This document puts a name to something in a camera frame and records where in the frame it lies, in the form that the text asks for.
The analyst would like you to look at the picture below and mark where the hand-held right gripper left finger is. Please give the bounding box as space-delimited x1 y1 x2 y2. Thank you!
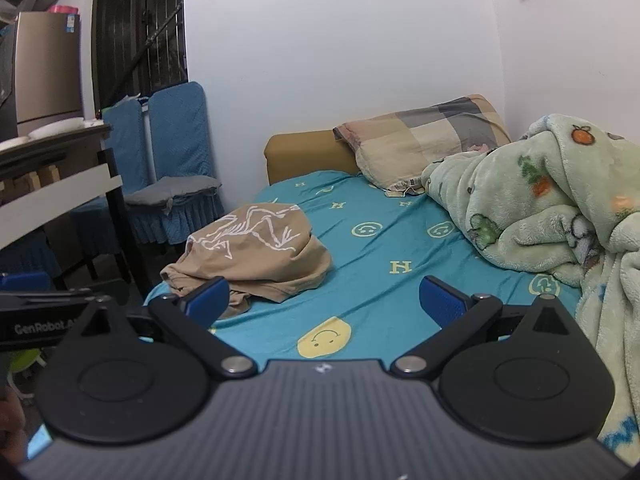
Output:
59 276 260 382

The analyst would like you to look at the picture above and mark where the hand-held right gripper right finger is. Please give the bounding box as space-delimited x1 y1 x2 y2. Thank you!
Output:
390 275 592 380

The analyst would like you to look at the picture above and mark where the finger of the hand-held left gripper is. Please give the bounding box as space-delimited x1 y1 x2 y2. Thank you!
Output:
0 272 115 309

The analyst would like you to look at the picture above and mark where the tan printed t-shirt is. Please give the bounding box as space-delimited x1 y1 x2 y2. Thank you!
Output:
160 203 333 318

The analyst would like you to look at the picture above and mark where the lime green stool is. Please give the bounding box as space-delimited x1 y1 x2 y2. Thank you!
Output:
9 349 47 374

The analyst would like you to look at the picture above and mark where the blue covered chair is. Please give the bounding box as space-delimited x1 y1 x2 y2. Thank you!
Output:
70 100 151 281
122 81 226 248
0 230 63 281

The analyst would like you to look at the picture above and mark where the bed with teal printed sheet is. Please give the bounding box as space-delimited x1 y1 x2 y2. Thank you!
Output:
142 170 583 361

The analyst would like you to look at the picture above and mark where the dining table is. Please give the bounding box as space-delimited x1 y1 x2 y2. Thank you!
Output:
0 122 151 301

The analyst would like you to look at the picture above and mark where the grey seat cloth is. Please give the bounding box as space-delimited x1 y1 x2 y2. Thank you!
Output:
122 176 222 217

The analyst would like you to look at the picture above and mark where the green printed fleece blanket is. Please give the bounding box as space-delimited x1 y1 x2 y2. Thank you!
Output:
420 114 640 456

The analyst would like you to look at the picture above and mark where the plaid pillow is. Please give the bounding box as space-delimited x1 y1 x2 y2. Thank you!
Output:
333 94 512 196

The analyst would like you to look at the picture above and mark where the mustard headboard cushion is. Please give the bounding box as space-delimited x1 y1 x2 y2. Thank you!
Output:
264 130 362 187

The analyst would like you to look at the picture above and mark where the champagne refrigerator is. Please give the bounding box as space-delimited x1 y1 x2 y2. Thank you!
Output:
12 12 83 136

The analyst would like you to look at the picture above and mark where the black window grille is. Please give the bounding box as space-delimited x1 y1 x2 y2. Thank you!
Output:
92 0 189 111

